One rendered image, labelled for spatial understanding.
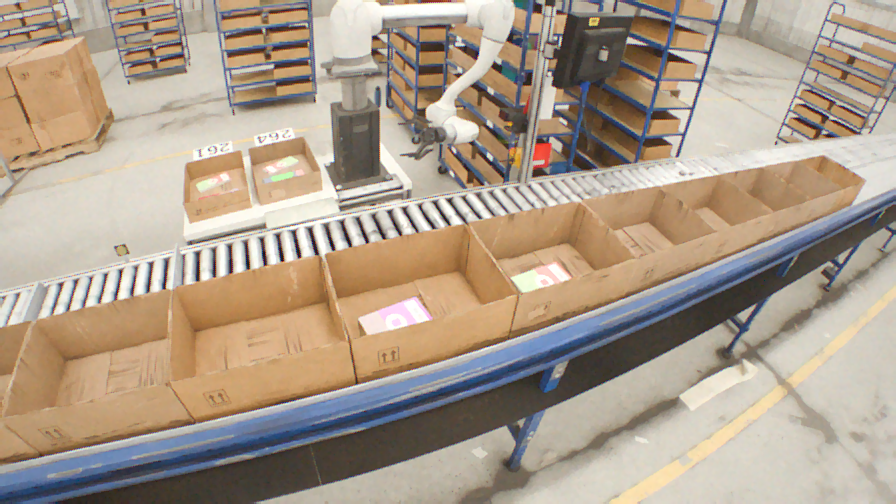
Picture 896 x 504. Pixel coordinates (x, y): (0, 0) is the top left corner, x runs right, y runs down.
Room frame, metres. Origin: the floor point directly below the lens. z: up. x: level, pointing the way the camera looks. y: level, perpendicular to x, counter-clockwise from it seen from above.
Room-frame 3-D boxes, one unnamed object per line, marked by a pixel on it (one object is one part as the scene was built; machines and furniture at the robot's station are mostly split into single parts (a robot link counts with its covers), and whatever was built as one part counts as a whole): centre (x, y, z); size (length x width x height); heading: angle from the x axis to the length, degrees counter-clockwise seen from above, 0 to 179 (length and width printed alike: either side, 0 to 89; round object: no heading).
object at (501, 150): (2.51, -0.36, 0.59); 0.40 x 0.30 x 0.10; 24
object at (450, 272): (0.78, 0.07, 0.97); 0.39 x 0.29 x 0.17; 116
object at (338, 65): (1.74, 0.46, 1.28); 0.22 x 0.18 x 0.06; 110
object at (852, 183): (1.81, -2.05, 0.96); 0.39 x 0.29 x 0.17; 117
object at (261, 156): (1.66, 0.77, 0.80); 0.38 x 0.28 x 0.10; 30
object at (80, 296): (0.69, 1.28, 0.72); 0.52 x 0.05 x 0.05; 26
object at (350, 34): (1.75, 0.45, 1.42); 0.18 x 0.16 x 0.22; 16
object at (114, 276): (0.75, 1.16, 0.72); 0.52 x 0.05 x 0.05; 26
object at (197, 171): (1.51, 1.04, 0.80); 0.38 x 0.28 x 0.10; 30
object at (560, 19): (2.51, -0.36, 1.39); 0.40 x 0.30 x 0.10; 25
